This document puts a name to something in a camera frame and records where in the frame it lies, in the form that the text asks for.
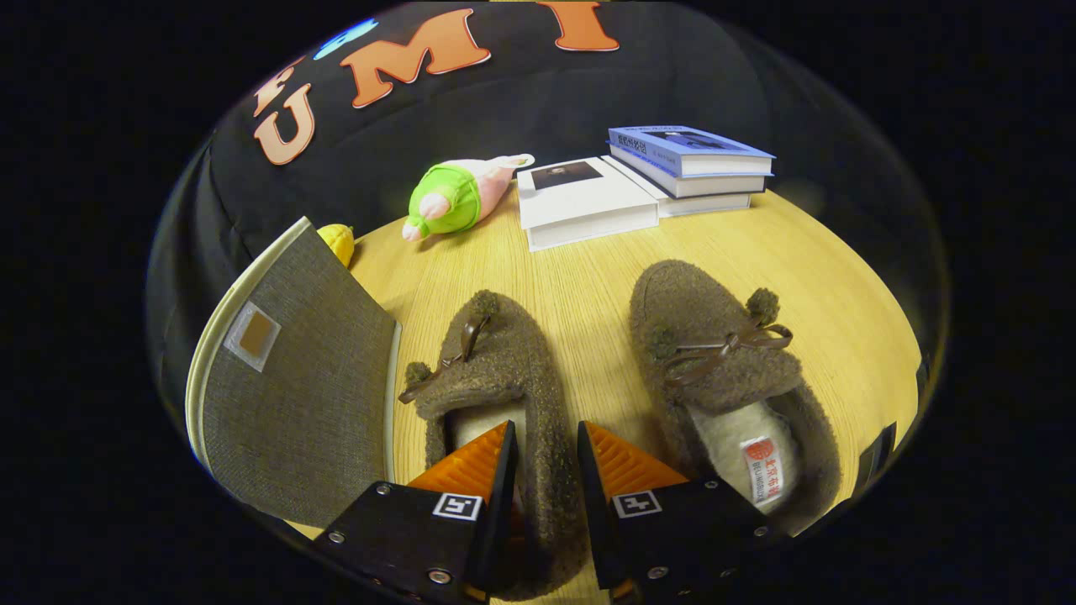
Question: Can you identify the yellow plush toy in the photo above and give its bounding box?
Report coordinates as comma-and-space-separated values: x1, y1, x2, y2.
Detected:
317, 224, 356, 268

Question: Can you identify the pink and green plush toy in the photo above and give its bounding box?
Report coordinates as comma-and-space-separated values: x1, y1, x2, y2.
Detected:
402, 154, 535, 243

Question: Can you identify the grey fabric storage box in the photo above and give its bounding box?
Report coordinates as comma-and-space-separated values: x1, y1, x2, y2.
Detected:
185, 216, 403, 529

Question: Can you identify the white book with portrait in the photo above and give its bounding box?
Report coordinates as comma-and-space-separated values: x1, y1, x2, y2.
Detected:
516, 157, 661, 253

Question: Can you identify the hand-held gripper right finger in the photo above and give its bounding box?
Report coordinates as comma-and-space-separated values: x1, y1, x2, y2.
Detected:
577, 420, 787, 604

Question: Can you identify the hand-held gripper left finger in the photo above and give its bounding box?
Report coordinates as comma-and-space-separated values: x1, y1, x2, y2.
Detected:
313, 420, 519, 604

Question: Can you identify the brown fuzzy shoe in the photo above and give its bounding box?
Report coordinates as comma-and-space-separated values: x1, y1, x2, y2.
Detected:
629, 259, 843, 536
398, 290, 589, 602

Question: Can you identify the black flat block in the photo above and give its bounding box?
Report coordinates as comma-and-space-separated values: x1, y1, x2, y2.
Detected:
856, 423, 898, 498

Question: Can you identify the grey spine book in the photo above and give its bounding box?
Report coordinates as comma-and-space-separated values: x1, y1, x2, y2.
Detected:
607, 151, 767, 199

